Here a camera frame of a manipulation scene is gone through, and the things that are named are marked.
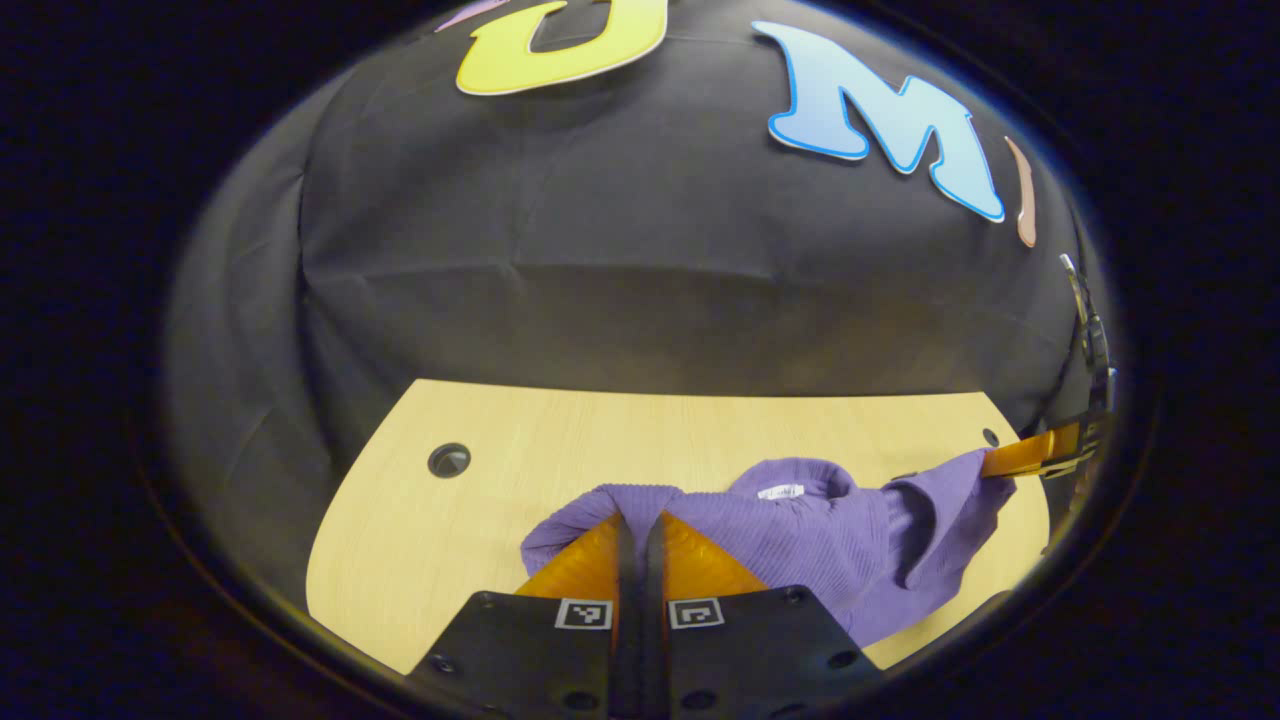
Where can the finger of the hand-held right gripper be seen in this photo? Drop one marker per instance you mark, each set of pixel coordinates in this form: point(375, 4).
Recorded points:
point(1030, 455)

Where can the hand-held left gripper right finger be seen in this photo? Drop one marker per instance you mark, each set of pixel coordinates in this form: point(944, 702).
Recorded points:
point(750, 660)

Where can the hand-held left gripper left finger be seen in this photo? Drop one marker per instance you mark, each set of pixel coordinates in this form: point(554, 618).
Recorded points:
point(540, 660)

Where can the purple shirt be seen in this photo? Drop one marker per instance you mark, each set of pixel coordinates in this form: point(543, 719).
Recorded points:
point(820, 540)

